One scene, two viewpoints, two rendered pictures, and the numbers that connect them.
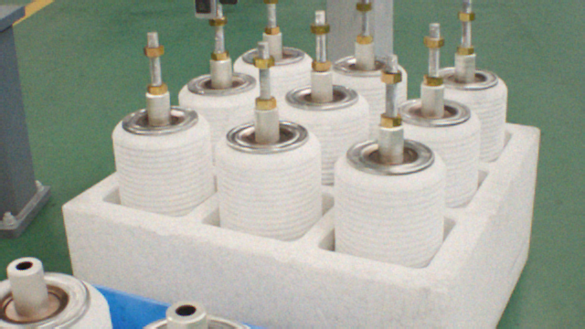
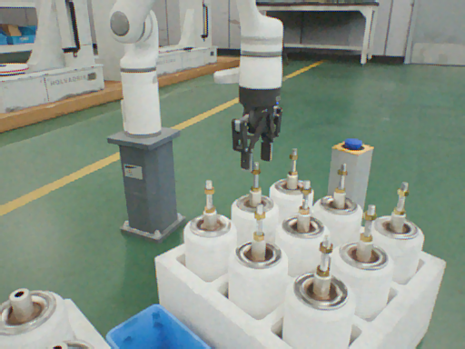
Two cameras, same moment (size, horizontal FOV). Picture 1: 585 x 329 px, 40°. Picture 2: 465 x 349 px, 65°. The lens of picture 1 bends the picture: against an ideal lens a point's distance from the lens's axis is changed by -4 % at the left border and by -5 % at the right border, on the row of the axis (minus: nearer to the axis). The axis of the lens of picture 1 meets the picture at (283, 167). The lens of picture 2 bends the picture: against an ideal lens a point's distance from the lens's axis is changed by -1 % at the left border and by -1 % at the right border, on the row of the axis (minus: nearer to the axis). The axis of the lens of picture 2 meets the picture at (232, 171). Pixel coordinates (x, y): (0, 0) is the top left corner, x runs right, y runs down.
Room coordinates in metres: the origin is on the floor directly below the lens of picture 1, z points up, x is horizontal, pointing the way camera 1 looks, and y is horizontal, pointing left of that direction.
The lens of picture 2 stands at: (0.22, -0.10, 0.60)
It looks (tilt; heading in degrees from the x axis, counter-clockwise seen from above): 23 degrees down; 18
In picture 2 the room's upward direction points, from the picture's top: straight up
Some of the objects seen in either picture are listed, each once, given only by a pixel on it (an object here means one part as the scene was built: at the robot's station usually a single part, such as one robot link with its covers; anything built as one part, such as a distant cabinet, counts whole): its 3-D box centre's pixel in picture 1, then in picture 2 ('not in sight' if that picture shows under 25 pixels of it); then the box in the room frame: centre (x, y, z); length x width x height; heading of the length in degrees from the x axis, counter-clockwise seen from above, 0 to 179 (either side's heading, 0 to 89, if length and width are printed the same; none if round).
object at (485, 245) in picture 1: (324, 238); (296, 296); (0.80, -0.04, 0.09); 0.39 x 0.39 x 0.18; 62
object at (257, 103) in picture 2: not in sight; (259, 107); (0.86, 0.06, 0.45); 0.08 x 0.08 x 0.09
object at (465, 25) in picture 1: (465, 34); (400, 202); (0.85, -0.20, 0.30); 0.01 x 0.01 x 0.08; 2
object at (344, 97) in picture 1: (322, 98); (302, 226); (0.80, -0.04, 0.25); 0.08 x 0.08 x 0.01
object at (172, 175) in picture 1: (168, 206); (211, 266); (0.76, 0.12, 0.16); 0.10 x 0.10 x 0.18
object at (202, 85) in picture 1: (221, 85); (254, 204); (0.86, 0.06, 0.25); 0.08 x 0.08 x 0.01
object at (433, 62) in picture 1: (433, 62); (368, 227); (0.75, -0.15, 0.30); 0.01 x 0.01 x 0.08; 69
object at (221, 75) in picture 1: (221, 73); (255, 198); (0.86, 0.06, 0.26); 0.02 x 0.02 x 0.03
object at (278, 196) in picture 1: (271, 227); (256, 298); (0.70, 0.01, 0.16); 0.10 x 0.10 x 0.18
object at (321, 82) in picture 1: (321, 86); (303, 220); (0.80, -0.04, 0.26); 0.02 x 0.02 x 0.03
